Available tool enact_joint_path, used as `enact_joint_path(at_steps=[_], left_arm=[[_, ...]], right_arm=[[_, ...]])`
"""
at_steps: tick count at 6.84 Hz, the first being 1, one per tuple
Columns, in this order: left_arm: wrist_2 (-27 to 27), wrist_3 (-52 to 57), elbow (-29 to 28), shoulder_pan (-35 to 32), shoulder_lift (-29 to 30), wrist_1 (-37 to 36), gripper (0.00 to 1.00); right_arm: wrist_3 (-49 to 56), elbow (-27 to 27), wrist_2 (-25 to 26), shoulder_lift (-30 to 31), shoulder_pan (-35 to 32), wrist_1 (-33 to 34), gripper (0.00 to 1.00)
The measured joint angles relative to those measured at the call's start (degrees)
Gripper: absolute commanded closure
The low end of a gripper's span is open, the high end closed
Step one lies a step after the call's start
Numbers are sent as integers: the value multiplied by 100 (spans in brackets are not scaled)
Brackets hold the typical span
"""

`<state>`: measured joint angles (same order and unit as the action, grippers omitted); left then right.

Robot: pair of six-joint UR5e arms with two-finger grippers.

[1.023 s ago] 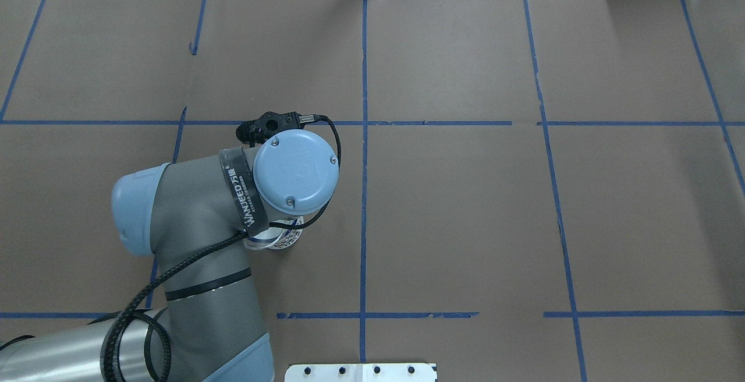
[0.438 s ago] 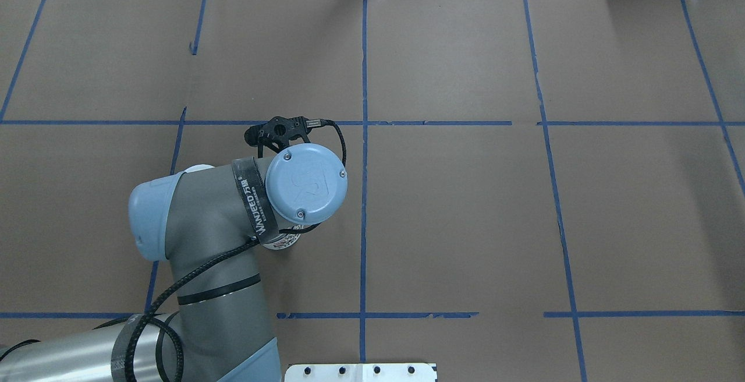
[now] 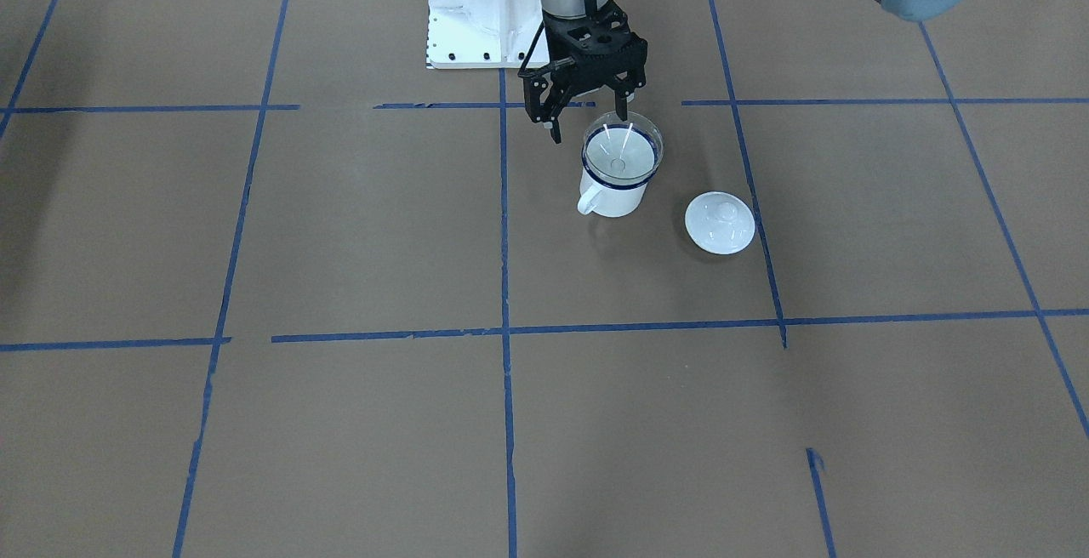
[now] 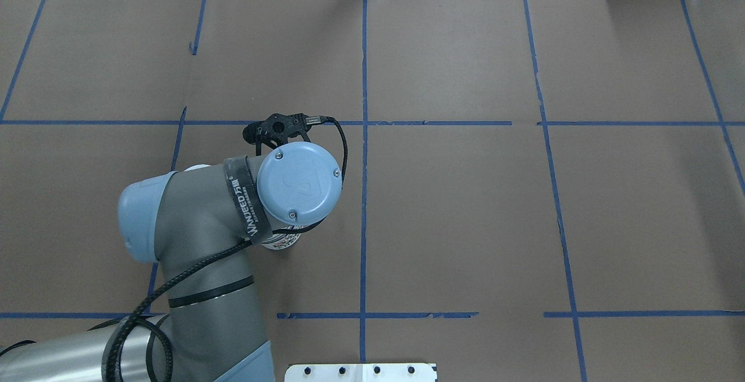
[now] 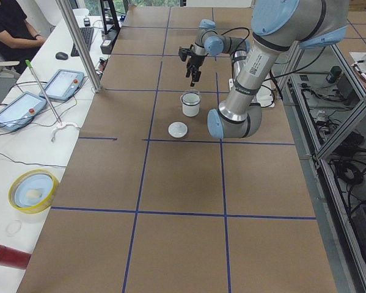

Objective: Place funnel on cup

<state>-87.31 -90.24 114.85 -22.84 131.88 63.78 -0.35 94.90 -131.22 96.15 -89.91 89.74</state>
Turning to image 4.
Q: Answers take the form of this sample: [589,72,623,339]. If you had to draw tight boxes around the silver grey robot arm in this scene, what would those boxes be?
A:
[2,142,347,381]

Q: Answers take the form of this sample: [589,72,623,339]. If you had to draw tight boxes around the white column pedestal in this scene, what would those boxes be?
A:
[284,363,438,381]

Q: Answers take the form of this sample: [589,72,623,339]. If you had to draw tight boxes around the white enamel cup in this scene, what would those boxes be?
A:
[258,226,303,251]

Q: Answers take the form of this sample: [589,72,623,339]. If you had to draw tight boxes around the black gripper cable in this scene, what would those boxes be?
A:
[0,115,349,382]

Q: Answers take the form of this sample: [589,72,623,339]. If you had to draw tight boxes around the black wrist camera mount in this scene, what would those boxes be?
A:
[242,114,327,156]

